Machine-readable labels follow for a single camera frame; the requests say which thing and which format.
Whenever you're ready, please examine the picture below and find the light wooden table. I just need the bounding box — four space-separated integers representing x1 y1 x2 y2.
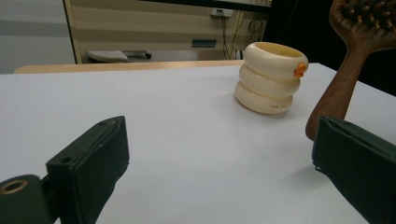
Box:
13 60 247 75

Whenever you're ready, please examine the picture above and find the grey desk label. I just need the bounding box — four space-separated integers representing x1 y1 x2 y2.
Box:
191 38 218 49

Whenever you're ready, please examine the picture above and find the office chair base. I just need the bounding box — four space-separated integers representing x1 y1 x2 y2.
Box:
86 49 153 63

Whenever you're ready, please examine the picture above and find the white cabinet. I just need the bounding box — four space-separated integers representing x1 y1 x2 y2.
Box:
0 0 78 75

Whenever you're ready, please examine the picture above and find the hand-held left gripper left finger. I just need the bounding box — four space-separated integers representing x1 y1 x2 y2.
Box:
46 115 131 224

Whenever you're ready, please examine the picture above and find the white power socket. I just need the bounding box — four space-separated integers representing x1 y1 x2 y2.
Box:
210 7 233 19

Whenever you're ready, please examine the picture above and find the black horizontal frame bar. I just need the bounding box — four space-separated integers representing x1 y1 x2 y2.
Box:
139 0 273 13

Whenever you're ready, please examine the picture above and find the bundle of desk cables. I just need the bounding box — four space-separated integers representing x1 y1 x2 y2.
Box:
218 8 269 61

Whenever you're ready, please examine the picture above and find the dark curtain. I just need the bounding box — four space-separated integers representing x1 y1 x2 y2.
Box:
263 0 396 97

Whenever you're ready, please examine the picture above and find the cream ribbed cup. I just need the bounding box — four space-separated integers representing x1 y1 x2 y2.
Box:
233 41 309 116

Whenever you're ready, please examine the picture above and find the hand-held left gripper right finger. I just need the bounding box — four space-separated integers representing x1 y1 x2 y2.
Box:
311 116 396 224

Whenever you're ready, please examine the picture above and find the brown wooden hairbrush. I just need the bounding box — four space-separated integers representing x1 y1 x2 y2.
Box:
304 0 396 142

